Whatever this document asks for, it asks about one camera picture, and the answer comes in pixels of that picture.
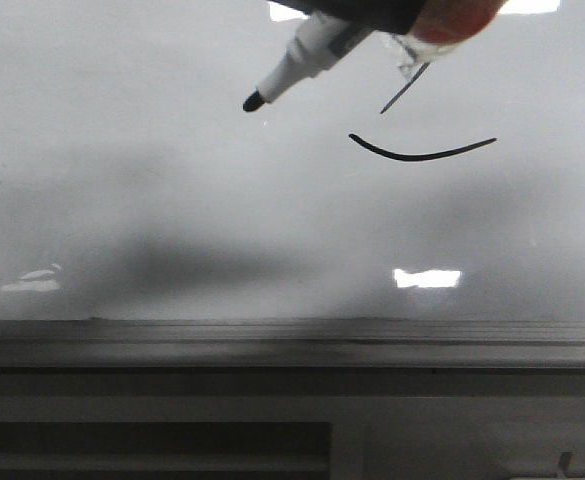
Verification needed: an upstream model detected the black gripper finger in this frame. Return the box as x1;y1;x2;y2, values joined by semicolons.
276;0;427;34

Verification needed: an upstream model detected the red magnet taped to marker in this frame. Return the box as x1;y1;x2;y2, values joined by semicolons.
379;0;508;79

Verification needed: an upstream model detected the white whiteboard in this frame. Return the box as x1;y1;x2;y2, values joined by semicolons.
0;1;585;321

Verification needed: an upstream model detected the grey aluminium whiteboard tray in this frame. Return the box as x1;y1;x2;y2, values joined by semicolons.
0;318;585;369

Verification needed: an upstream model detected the white whiteboard marker black tip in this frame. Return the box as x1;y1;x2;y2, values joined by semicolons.
243;11;372;112

